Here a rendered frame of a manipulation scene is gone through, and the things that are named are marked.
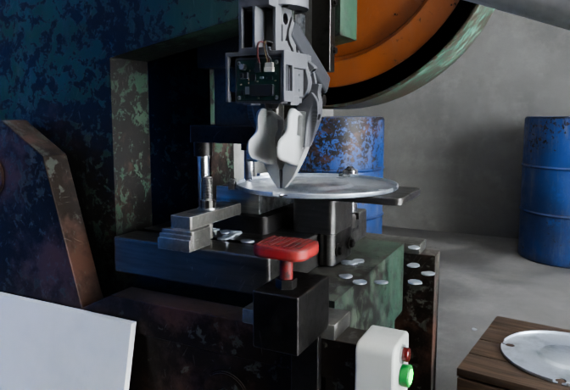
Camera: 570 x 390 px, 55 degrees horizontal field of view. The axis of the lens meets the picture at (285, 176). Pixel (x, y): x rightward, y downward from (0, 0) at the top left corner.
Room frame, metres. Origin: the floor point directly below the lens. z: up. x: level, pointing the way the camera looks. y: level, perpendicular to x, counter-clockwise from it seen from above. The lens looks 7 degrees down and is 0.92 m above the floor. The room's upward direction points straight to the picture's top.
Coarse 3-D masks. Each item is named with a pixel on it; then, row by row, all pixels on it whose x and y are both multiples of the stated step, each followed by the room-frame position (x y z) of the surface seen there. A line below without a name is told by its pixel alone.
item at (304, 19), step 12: (300, 24) 1.01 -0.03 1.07; (216, 72) 0.99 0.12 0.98; (216, 84) 0.99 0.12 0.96; (216, 96) 0.99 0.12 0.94; (324, 96) 1.01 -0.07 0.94; (216, 108) 0.99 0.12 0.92; (228, 108) 0.98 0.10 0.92; (240, 108) 0.97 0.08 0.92; (288, 108) 0.95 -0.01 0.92; (216, 120) 0.99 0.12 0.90; (228, 120) 0.98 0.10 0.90; (240, 120) 0.97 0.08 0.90
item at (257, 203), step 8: (224, 184) 1.01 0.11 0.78; (216, 192) 0.99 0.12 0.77; (224, 192) 0.98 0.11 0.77; (232, 192) 0.97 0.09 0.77; (240, 192) 0.97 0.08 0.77; (216, 200) 0.99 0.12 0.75; (224, 200) 0.98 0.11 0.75; (232, 200) 0.97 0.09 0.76; (240, 200) 0.97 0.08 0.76; (248, 200) 0.96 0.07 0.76; (256, 200) 0.95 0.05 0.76; (264, 200) 0.96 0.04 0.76; (272, 200) 0.99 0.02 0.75; (280, 200) 1.02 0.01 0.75; (288, 200) 1.05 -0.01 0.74; (248, 208) 0.96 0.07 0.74; (256, 208) 0.95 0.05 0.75; (264, 208) 0.96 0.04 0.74; (272, 208) 0.99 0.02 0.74
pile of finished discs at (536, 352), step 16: (512, 336) 1.32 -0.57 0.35; (528, 336) 1.32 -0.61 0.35; (544, 336) 1.32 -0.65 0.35; (560, 336) 1.32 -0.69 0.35; (512, 352) 1.23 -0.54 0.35; (528, 352) 1.23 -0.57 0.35; (544, 352) 1.22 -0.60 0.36; (560, 352) 1.22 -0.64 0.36; (528, 368) 1.15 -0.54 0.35; (544, 368) 1.15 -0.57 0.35; (560, 368) 1.15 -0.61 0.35
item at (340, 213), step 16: (400, 192) 0.90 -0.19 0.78; (416, 192) 0.94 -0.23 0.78; (304, 208) 0.94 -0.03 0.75; (320, 208) 0.92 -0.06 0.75; (336, 208) 0.92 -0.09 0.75; (304, 224) 0.94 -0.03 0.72; (320, 224) 0.92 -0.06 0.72; (336, 224) 0.92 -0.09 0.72; (320, 240) 0.93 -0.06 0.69; (336, 240) 0.93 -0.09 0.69; (352, 240) 0.98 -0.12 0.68; (320, 256) 0.93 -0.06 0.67; (336, 256) 0.92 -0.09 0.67
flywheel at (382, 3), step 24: (360, 0) 1.33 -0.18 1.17; (384, 0) 1.30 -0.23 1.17; (408, 0) 1.28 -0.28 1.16; (432, 0) 1.22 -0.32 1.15; (456, 0) 1.20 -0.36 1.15; (360, 24) 1.33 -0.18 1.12; (384, 24) 1.30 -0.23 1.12; (408, 24) 1.24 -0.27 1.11; (432, 24) 1.22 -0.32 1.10; (456, 24) 1.30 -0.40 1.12; (360, 48) 1.33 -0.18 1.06; (384, 48) 1.27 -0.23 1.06; (408, 48) 1.24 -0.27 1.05; (432, 48) 1.30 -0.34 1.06; (336, 72) 1.32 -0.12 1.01; (360, 72) 1.29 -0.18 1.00; (384, 72) 1.27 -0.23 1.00
